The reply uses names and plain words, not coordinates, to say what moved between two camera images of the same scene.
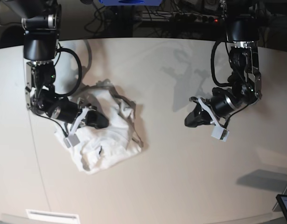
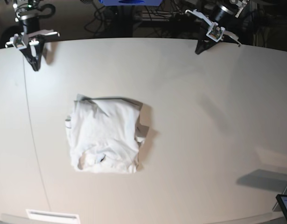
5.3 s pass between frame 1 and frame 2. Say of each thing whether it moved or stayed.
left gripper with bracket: moved
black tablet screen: stayed
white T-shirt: moved
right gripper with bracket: moved
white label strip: stayed
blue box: stayed
